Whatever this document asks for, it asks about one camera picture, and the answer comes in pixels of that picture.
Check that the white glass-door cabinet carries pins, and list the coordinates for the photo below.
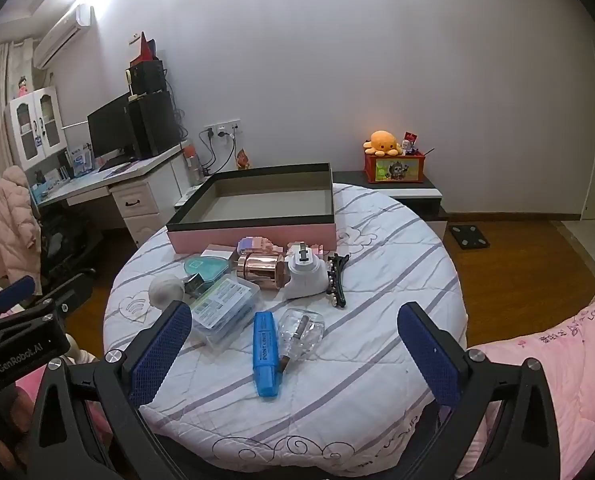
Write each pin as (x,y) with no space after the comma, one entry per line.
(27,110)

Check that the pink down jacket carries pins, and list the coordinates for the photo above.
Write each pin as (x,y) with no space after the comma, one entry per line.
(12,220)

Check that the blue white packets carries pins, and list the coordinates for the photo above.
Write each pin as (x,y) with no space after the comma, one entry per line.
(80,160)

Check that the small white box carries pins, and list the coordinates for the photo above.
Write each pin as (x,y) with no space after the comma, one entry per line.
(217,252)

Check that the orange snack bag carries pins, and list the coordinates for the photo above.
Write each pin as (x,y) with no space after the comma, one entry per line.
(243,159)

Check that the pastel building block toy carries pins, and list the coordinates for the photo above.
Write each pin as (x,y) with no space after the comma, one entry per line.
(257,246)

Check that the black hair clip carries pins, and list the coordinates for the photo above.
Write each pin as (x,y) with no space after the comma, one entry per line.
(336,285)

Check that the black office chair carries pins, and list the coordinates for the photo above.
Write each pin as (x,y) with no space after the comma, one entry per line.
(62,245)

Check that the clear plastic card box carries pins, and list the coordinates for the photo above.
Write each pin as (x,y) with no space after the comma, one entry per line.
(225,310)

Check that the small red white toy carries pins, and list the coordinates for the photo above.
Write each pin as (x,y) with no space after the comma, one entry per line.
(410,142)

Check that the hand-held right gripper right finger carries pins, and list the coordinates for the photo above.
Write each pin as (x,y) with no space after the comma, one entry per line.
(430,355)

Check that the white wall outlet strip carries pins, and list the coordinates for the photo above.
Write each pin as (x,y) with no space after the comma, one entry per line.
(222,128)

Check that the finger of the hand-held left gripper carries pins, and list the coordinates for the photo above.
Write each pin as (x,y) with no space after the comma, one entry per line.
(7,296)
(72,296)

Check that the pink blanket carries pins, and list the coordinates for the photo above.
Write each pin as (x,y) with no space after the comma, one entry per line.
(552,340)

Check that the white desk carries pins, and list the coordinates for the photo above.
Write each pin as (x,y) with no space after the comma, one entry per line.
(102,175)

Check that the white drawer unit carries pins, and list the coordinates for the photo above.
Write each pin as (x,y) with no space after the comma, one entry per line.
(135,205)

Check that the blue highlighter pen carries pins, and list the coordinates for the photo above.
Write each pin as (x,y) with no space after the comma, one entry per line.
(266,355)

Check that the white bed post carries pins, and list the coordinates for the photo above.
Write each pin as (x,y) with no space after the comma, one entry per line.
(80,355)

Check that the bottle with orange cap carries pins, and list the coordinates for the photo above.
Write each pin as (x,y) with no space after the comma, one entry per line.
(193,162)

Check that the black white low cabinet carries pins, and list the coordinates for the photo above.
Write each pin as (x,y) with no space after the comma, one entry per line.
(412,192)

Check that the teal teardrop plastic case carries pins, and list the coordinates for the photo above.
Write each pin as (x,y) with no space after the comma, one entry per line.
(205,266)

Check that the white ribbed dome object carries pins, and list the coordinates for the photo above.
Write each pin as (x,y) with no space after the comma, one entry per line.
(165,290)

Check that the black computer tower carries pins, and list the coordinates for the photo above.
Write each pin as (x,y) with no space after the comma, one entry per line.
(152,125)

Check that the orange octopus plush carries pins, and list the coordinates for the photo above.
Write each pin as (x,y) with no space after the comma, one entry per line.
(381,142)

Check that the black computer monitor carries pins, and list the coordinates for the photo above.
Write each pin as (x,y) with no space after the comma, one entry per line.
(110,127)

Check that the rose gold metal canister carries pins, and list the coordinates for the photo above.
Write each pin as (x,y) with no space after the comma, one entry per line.
(257,267)

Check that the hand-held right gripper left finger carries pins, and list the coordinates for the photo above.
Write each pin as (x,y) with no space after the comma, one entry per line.
(160,355)

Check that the white air conditioner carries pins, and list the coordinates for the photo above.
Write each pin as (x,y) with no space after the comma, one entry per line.
(62,35)

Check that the red cartoon storage box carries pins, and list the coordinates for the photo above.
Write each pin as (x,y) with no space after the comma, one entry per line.
(395,169)

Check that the pink storage box black rim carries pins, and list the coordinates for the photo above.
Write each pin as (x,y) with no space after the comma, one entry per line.
(252,237)

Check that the black bathroom scale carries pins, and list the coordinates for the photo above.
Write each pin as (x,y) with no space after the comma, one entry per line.
(468,236)

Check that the pink doll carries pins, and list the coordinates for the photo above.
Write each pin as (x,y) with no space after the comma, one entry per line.
(22,87)

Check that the red paper bag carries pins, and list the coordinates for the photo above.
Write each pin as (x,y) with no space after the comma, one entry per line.
(146,50)

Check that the white plug adapter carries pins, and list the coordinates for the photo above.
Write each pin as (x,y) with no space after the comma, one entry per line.
(305,280)

